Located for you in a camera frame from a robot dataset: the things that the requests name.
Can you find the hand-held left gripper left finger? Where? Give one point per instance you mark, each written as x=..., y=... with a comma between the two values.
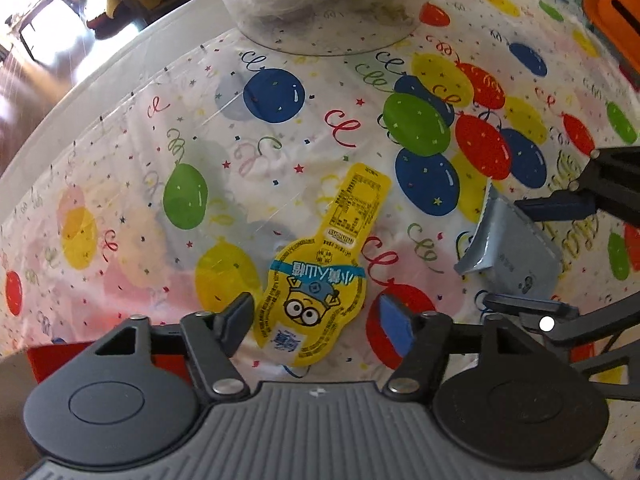
x=235, y=322

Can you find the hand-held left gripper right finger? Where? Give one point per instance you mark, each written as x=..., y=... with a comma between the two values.
x=395, y=322

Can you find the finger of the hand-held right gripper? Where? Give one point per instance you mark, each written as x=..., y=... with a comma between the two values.
x=530, y=305
x=555, y=207

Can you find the orange and green tissue box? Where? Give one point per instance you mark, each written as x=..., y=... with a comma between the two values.
x=612, y=15

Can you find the grey-blue foil packet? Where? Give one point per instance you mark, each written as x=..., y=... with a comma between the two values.
x=510, y=255

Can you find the red cardboard box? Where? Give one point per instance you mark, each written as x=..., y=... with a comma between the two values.
x=50, y=365

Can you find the clear plastic container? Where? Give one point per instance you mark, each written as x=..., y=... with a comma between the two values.
x=320, y=25

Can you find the balloon print tablecloth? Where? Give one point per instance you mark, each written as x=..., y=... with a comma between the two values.
x=150, y=160

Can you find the yellow cartoon jelly packet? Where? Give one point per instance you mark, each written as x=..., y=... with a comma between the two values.
x=310, y=305

